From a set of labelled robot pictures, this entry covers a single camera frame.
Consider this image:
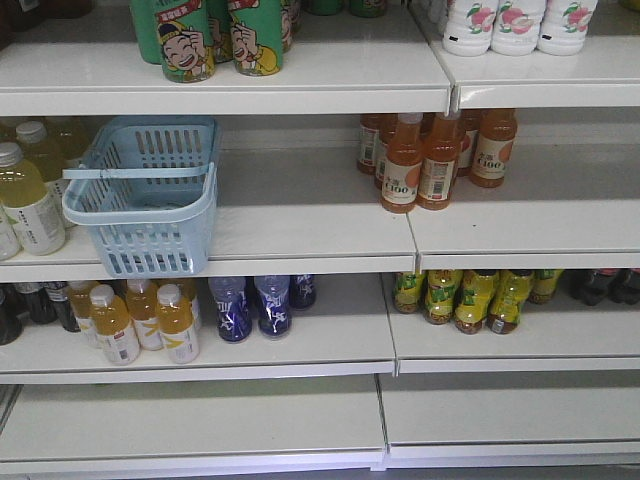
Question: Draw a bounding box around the light blue plastic basket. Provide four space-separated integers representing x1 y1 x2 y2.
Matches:
62 115 221 278

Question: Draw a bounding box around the blue sports drink bottle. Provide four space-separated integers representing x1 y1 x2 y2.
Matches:
254 275 292 338
289 274 316 310
208 276 252 342

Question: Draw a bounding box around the white metal shelving unit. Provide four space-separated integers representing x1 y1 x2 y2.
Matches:
1 1 639 479

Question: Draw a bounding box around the yellow lemon tea bottle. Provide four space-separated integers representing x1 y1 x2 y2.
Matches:
424 269 463 325
528 269 564 304
454 269 499 334
487 269 533 334
393 271 427 314

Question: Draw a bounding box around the orange C100 juice bottle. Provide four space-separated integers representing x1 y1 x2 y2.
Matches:
470 108 518 188
380 112 423 214
416 112 461 210

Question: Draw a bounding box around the yellow vitamin drink bottle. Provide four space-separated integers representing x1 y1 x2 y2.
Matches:
155 284 200 364
67 280 101 349
126 278 163 351
90 284 140 365

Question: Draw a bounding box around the green cartoon drink can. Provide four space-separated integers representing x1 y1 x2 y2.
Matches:
151 0 215 83
228 0 283 76

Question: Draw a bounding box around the white peach drink bottle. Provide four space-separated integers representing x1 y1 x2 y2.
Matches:
442 0 499 57
490 0 546 56
537 0 598 56

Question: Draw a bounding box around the dark tea bottle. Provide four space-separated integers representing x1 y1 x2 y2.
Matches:
43 281 80 333
14 282 57 324
0 288 23 345

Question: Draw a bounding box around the plastic cola bottle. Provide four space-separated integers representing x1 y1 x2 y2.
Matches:
569 268 620 306
609 268 640 305

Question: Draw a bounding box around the pale green drink bottle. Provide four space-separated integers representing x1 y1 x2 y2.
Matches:
1 142 66 255
16 121 74 229

